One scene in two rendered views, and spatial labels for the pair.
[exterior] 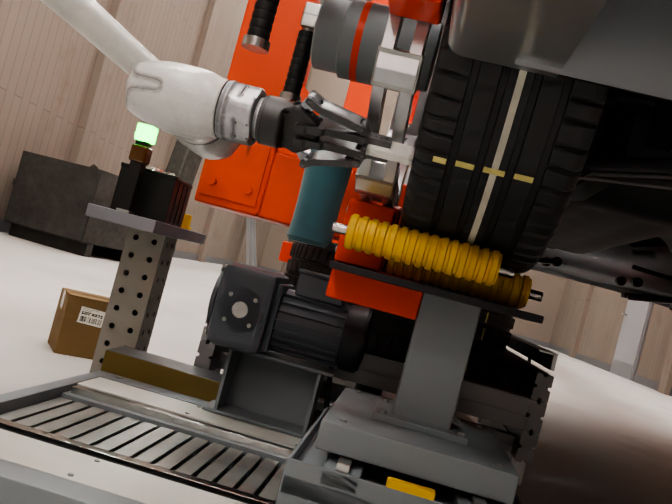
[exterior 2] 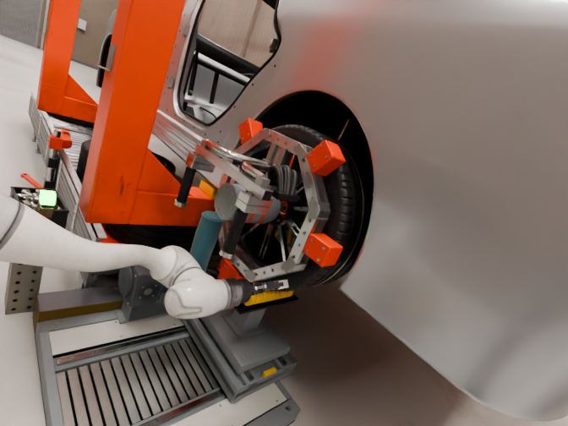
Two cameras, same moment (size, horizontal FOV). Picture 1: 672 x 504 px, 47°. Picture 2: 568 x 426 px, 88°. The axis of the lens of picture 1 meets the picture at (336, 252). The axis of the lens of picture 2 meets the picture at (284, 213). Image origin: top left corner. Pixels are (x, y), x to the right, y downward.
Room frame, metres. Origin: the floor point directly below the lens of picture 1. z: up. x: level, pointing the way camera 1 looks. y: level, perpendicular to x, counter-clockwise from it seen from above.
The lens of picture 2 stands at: (0.67, 0.80, 1.16)
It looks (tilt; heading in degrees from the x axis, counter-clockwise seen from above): 16 degrees down; 305
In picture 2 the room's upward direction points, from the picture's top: 23 degrees clockwise
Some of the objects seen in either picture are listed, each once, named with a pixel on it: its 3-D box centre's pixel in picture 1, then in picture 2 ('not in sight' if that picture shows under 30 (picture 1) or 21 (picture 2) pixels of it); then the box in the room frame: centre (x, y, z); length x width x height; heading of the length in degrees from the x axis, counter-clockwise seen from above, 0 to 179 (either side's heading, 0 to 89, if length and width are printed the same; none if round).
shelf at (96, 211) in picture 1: (151, 225); not in sight; (2.00, 0.48, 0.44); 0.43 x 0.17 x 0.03; 174
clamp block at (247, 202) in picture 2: not in sight; (253, 202); (1.21, 0.18, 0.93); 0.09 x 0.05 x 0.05; 84
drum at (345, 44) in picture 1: (376, 45); (248, 204); (1.36, 0.03, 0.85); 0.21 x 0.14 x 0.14; 84
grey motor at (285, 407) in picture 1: (301, 352); (167, 286); (1.67, 0.02, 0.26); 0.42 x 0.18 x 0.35; 84
